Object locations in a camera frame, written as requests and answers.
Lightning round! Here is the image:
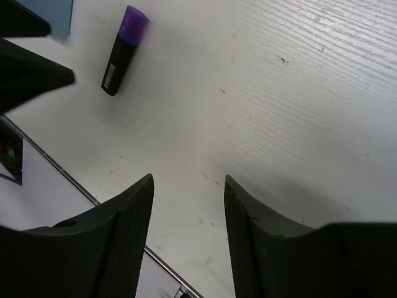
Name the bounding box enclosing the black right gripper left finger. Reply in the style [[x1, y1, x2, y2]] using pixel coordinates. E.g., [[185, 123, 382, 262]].
[[1, 174, 154, 297]]

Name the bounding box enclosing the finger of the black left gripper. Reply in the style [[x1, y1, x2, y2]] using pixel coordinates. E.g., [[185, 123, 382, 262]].
[[0, 0, 51, 37], [1, 38, 75, 114]]

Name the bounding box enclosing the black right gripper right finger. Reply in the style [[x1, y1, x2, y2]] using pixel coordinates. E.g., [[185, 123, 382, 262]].
[[224, 176, 396, 297]]

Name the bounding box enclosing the purple cap black highlighter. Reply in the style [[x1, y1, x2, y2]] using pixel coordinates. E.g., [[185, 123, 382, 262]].
[[101, 5, 149, 96]]

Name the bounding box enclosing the light blue plastic drawer bin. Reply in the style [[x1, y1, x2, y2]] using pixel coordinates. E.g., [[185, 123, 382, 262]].
[[50, 0, 74, 37]]

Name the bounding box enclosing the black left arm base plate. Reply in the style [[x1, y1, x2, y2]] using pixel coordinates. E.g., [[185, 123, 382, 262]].
[[1, 116, 23, 186]]

